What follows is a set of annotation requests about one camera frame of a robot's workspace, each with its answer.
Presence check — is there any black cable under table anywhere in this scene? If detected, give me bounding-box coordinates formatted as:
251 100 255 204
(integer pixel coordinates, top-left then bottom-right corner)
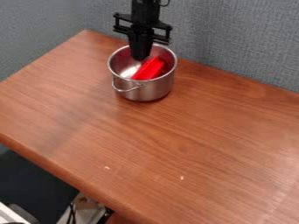
66 200 79 224

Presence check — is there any white box at corner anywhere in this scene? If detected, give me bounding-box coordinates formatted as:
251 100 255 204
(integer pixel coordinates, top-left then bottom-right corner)
0 202 31 224

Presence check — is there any metal pot with handle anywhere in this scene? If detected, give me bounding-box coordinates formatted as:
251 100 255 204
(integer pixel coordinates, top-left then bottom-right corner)
107 44 178 102

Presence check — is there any red star-shaped block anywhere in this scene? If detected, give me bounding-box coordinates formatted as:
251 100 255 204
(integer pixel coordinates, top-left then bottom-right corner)
131 57 164 81

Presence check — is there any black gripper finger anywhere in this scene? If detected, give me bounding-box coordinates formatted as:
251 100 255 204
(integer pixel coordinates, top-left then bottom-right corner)
128 32 146 60
144 33 154 57

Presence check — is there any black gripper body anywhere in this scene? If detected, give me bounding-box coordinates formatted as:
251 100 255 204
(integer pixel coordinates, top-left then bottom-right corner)
114 0 174 45

